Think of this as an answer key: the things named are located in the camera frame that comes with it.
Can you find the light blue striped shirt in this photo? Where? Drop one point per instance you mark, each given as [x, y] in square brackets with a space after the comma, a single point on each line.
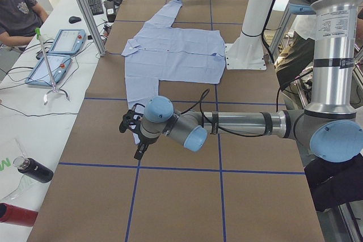
[161, 52]

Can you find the seated person grey shirt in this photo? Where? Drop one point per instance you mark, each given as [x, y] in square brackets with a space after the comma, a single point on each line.
[19, 19]

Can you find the black keyboard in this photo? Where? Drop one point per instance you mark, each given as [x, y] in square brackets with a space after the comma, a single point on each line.
[96, 6]

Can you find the black water bottle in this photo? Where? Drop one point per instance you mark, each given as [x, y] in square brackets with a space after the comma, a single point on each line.
[33, 169]

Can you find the grabber stick green tip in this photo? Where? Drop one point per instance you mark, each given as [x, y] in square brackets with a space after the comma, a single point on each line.
[54, 88]

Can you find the red water bottle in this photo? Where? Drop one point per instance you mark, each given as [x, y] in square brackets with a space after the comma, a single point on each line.
[16, 215]

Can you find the aluminium frame post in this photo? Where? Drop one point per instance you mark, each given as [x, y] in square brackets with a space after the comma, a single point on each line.
[91, 25]

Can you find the black computer mouse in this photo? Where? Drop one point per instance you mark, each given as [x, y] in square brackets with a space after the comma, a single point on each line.
[74, 19]

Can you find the upper blue teach pendant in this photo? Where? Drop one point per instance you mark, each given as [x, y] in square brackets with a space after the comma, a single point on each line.
[68, 42]

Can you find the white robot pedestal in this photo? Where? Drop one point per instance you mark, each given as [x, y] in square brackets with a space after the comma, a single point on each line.
[246, 53]

